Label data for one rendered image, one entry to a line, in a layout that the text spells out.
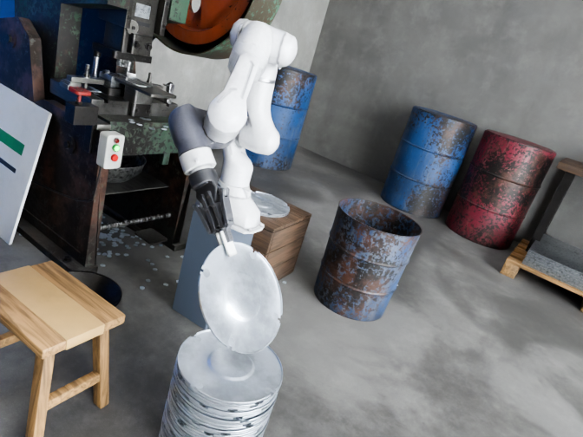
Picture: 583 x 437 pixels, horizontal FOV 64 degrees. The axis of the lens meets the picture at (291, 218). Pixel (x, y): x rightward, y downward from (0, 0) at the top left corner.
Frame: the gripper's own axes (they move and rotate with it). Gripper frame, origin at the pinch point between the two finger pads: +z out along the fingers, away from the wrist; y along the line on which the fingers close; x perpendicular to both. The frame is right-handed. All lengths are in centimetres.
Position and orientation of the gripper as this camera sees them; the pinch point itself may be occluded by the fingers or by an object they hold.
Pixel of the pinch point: (226, 244)
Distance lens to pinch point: 122.5
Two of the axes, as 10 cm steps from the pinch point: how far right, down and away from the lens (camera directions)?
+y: 7.4, -3.3, -5.9
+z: 3.4, 9.3, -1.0
